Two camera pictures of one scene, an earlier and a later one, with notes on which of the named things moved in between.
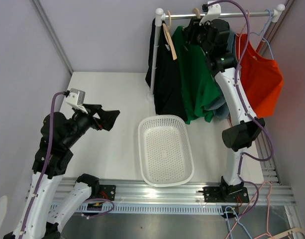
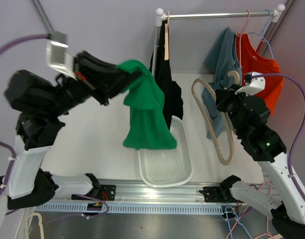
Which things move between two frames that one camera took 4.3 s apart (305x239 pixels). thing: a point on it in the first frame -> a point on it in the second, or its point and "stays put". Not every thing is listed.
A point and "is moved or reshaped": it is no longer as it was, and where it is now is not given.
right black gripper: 191,31 -> 223,96
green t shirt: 200,84 -> 149,128
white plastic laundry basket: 166,154 stays put
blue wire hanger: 262,32 stays put
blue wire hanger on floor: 238,221 stays put
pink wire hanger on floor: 248,206 stays put
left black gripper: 107,120 -> 96,74
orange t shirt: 262,78 stays put
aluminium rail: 135,191 stays put
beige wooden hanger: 196,10 -> 224,115
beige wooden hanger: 169,37 is moved or reshaped
